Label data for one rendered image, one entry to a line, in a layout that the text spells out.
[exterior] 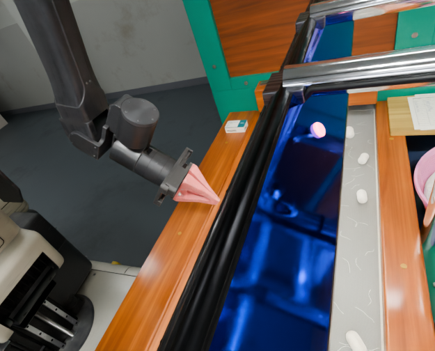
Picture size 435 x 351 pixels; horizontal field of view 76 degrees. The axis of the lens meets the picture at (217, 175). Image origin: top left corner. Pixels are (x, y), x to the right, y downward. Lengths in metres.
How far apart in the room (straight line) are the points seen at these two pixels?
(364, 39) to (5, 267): 0.98
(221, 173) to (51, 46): 0.44
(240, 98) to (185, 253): 0.53
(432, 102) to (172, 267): 0.68
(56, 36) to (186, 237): 0.40
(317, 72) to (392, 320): 0.36
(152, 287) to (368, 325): 0.36
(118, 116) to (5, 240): 0.49
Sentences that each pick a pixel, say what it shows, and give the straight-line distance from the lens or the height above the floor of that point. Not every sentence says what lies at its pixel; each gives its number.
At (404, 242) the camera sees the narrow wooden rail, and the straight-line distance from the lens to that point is 0.54.
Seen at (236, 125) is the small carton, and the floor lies 0.79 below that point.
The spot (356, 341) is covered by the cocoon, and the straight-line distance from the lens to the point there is 0.47.
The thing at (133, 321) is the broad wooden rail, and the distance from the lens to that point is 0.56.
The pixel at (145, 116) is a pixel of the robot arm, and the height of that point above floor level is 1.04.
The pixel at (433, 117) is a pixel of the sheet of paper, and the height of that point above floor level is 0.78.
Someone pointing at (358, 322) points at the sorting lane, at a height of 0.74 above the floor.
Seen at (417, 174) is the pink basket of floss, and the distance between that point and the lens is 0.65.
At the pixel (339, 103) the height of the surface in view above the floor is 1.07.
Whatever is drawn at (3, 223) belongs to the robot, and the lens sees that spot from 0.84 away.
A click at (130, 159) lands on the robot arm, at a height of 0.97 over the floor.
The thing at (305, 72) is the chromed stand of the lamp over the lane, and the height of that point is 1.12.
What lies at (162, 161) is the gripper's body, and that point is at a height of 0.95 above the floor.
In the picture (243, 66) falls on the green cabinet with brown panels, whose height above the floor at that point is 0.90.
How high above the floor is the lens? 1.21
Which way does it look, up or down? 39 degrees down
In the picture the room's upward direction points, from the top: 21 degrees counter-clockwise
